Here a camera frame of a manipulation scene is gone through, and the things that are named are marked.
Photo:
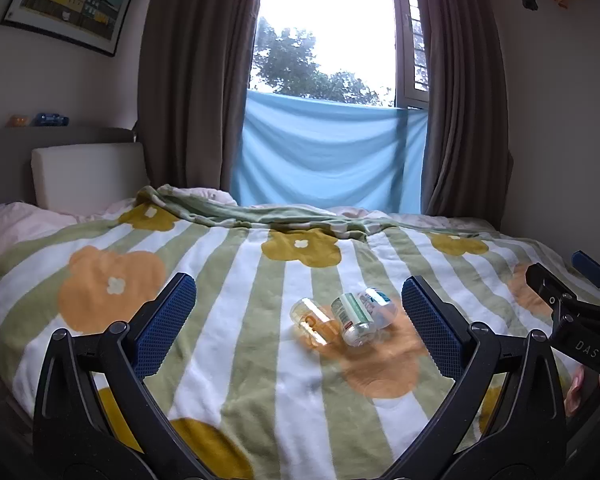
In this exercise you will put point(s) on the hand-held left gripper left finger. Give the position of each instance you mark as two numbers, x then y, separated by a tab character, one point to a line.
164	327

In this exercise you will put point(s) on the clear bottle yellow liquid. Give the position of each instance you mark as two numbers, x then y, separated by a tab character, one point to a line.
312	322

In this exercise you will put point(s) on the clear cup with green label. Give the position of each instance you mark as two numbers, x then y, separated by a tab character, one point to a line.
354	319

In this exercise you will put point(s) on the window frame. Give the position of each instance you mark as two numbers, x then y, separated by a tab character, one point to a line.
411	60

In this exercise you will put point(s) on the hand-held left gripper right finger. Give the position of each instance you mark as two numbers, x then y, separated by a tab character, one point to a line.
432	327

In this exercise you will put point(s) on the brown curtain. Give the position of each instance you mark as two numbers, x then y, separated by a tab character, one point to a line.
462	90
200	75

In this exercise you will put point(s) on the small orange ornament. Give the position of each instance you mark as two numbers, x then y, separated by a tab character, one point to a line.
19	120

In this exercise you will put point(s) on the grey headboard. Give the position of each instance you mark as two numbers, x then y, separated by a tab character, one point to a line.
55	135

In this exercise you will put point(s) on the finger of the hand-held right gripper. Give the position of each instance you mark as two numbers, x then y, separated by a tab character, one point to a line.
591	266
545	285

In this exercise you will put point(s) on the white cushion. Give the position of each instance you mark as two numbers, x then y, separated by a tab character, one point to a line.
87	175

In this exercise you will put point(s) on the person's right hand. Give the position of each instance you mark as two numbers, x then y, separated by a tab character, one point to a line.
576	392

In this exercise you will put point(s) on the light blue cloth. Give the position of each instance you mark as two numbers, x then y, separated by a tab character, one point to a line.
325	155

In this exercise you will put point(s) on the clear cup with blue print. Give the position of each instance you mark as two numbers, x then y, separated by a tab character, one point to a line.
379	307

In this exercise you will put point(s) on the striped floral blanket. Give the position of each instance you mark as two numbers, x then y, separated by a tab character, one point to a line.
260	375

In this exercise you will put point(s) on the framed wall picture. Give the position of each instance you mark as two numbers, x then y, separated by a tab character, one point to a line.
72	0

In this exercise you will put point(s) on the small blue ornament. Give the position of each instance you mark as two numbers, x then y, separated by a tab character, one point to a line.
51	119

